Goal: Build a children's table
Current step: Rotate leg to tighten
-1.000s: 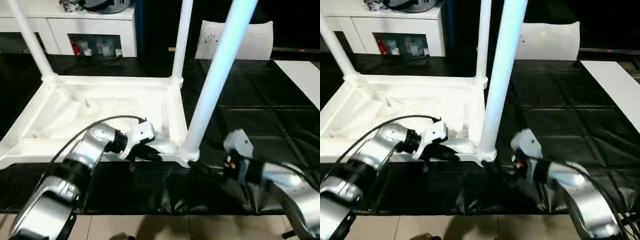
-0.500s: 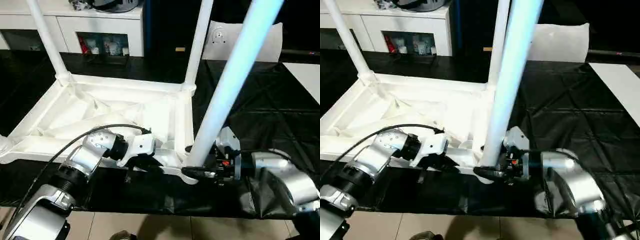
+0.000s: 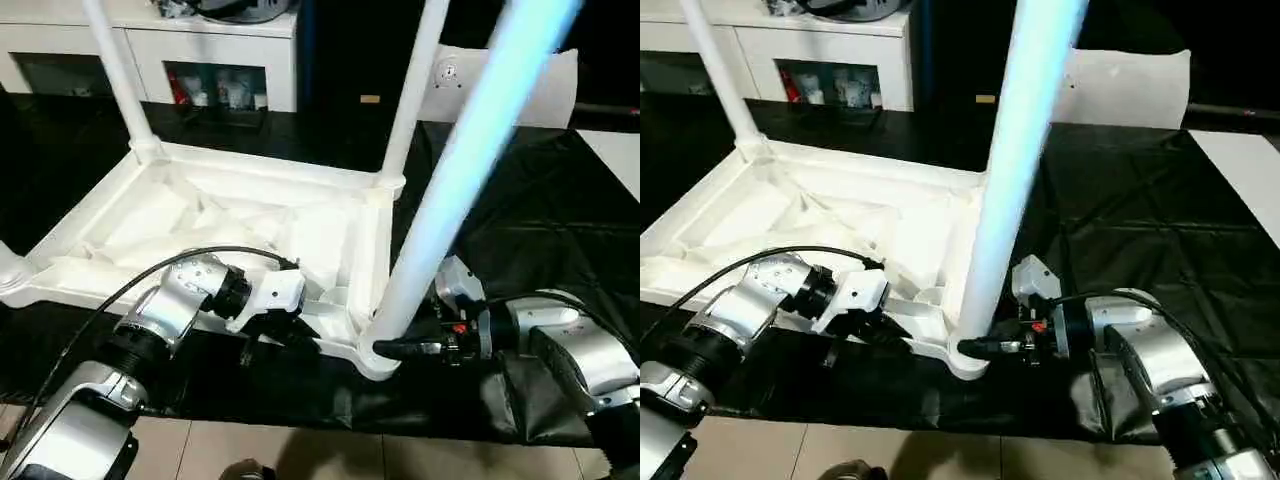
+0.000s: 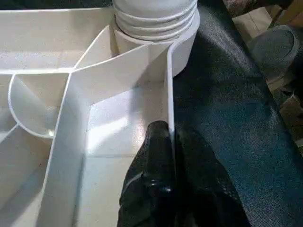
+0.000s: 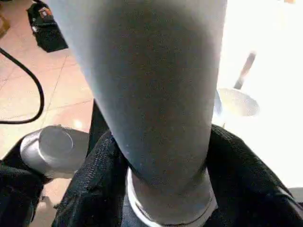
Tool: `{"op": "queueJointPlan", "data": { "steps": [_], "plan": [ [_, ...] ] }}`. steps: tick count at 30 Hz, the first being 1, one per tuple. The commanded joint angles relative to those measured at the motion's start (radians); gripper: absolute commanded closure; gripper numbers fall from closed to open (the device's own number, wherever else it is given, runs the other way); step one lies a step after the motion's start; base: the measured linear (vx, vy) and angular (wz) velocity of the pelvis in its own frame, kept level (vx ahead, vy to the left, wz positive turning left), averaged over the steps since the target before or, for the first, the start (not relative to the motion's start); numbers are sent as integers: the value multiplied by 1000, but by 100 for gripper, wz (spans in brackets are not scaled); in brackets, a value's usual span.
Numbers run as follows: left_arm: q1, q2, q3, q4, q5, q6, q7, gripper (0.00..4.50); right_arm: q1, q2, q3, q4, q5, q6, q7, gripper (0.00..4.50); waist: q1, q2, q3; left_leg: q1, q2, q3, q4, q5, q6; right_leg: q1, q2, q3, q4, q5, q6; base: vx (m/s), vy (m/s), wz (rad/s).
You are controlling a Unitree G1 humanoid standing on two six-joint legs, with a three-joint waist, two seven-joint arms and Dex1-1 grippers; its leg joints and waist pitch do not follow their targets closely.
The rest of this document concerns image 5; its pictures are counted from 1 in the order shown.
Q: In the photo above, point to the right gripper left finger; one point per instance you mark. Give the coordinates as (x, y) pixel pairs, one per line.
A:
(94, 189)

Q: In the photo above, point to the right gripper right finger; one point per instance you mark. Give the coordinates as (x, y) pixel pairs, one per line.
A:
(248, 189)

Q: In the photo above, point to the white plastic table leg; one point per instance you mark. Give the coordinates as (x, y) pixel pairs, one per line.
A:
(142, 82)

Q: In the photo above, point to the white plastic table top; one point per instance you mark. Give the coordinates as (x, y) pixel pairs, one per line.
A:
(272, 71)

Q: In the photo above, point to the black floor bag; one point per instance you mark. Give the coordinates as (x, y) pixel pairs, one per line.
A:
(47, 30)

